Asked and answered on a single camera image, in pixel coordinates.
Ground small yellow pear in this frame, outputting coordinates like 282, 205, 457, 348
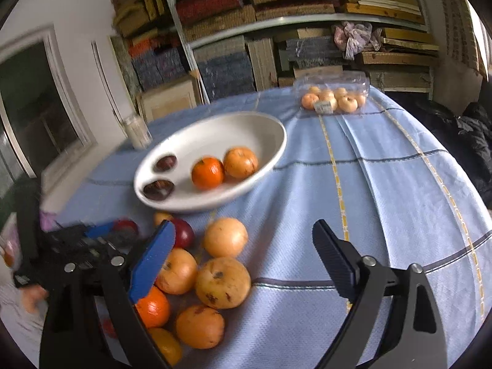
224, 147, 259, 179

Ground dark red apple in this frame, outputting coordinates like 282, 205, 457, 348
170, 218, 195, 249

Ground person's left forearm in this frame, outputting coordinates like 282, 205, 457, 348
0, 273, 44, 339

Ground clear plastic clamshell box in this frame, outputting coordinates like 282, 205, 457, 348
293, 70, 371, 116

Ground black jacket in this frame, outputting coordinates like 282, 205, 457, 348
392, 92, 492, 208

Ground white framed window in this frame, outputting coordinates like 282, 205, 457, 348
0, 27, 97, 185

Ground pink plastic bag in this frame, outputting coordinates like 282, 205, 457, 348
332, 21, 383, 61

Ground white oval bowl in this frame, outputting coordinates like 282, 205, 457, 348
133, 111, 288, 214

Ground white wall pipe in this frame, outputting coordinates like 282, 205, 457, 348
91, 40, 124, 124

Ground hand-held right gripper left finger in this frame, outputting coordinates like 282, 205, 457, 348
38, 219, 177, 369

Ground dark purple plum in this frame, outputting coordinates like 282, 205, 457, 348
155, 154, 178, 172
143, 179, 174, 201

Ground person's left hand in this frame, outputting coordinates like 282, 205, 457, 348
21, 284, 50, 314

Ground spotted yellow pear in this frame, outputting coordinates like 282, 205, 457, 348
195, 257, 252, 310

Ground pink cloth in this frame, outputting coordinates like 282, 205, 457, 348
40, 211, 58, 233

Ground light wooden cabinet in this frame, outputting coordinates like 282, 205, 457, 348
136, 75, 204, 124

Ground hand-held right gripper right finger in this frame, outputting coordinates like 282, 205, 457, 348
312, 219, 448, 369

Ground green marble slab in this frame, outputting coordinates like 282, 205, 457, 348
109, 35, 144, 102

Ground stacks of patterned boxes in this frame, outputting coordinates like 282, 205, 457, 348
111, 0, 441, 104

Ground white metal shelf rack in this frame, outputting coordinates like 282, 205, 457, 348
109, 0, 442, 124

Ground orange with dark spot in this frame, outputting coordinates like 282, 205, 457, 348
176, 304, 225, 350

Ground yellow orange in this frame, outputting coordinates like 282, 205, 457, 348
148, 327, 183, 367

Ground group of pale orange fruits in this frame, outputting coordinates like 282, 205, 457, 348
301, 85, 367, 115

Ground glass jar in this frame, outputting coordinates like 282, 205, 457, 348
122, 114, 153, 150

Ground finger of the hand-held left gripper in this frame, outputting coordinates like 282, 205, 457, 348
52, 220, 120, 262

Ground blue checked tablecloth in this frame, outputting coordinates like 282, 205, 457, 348
42, 85, 492, 369

